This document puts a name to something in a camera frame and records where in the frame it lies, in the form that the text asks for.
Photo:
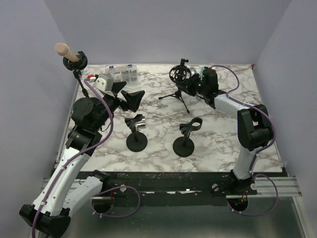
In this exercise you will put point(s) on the grey metal microphone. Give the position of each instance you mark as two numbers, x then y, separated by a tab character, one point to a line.
193	71

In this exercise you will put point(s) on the black tripod shock mount stand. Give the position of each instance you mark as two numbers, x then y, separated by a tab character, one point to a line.
177	75

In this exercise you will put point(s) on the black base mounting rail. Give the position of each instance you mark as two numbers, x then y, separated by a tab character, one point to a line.
154	189

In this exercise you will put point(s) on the beige microphone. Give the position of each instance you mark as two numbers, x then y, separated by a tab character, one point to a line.
63	50

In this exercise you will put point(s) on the small chrome metal block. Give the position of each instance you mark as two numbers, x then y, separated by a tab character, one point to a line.
141	124

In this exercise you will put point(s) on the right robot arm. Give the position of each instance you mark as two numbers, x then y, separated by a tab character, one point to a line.
255	130

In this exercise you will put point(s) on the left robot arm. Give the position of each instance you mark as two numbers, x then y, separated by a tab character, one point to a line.
51	212

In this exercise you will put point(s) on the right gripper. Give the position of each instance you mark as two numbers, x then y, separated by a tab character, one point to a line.
189	87

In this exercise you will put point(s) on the black mic stand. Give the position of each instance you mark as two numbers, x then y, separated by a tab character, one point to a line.
184	146

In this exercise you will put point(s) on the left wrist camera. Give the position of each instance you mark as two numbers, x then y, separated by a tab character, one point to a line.
104	82

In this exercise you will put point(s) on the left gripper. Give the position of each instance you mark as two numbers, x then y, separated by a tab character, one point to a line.
133	98

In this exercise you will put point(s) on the black white-mic stand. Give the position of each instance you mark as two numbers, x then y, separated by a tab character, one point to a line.
136	141

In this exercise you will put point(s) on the clear plastic screw box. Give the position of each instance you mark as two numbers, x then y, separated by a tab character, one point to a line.
127	73

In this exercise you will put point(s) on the black tall shock mount stand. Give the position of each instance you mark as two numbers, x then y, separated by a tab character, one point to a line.
76	68

